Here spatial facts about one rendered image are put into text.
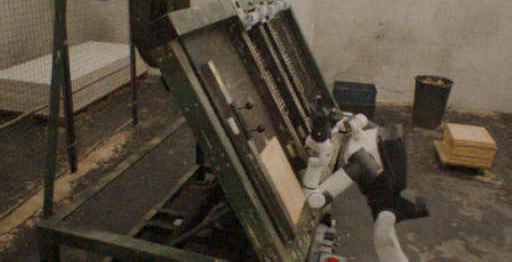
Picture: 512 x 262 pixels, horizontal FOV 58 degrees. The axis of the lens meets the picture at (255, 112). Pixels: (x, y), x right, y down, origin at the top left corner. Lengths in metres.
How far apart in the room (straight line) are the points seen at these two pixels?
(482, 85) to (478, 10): 1.15
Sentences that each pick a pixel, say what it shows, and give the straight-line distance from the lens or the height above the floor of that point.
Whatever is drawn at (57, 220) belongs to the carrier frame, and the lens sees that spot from 2.77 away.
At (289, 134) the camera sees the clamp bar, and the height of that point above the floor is 1.22.
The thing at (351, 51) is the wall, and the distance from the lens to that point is 7.62.
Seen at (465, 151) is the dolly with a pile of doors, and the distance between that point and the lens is 5.53.
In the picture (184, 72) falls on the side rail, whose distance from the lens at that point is 1.94.
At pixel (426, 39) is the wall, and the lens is 7.66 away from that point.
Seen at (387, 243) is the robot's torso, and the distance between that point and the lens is 2.62.
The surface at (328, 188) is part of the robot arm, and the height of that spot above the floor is 1.19.
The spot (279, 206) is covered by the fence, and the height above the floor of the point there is 1.04.
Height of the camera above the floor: 2.23
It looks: 20 degrees down
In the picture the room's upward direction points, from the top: 3 degrees clockwise
